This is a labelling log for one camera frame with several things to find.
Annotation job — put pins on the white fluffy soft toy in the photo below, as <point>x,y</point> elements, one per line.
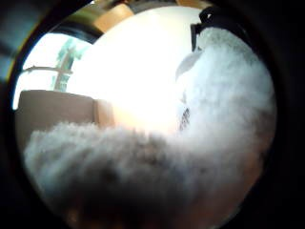
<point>219,105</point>

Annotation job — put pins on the light brown wooden board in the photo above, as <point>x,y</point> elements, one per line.
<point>113,17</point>

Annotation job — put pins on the green tree outside window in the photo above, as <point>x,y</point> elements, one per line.
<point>66,60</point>

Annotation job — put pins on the brown cardboard box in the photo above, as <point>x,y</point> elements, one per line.
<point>54,108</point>

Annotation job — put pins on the window with dark frame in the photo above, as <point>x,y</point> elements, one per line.
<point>39,57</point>

